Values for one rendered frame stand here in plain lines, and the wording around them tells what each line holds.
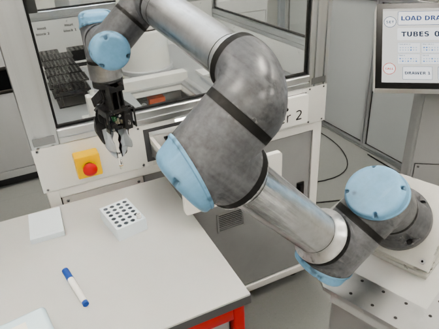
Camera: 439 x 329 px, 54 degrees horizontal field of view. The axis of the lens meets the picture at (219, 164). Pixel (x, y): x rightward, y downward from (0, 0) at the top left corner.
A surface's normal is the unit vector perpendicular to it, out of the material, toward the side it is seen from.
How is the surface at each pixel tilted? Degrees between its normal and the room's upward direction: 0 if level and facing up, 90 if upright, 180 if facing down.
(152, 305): 0
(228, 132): 68
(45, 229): 0
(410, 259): 44
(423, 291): 0
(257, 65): 30
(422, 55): 50
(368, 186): 37
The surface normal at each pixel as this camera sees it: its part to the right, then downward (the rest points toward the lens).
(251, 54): 0.00, -0.59
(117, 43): 0.38, 0.45
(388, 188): -0.44, -0.44
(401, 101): -0.90, 0.26
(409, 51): -0.18, -0.18
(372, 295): -0.05, -0.87
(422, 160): -0.19, 0.49
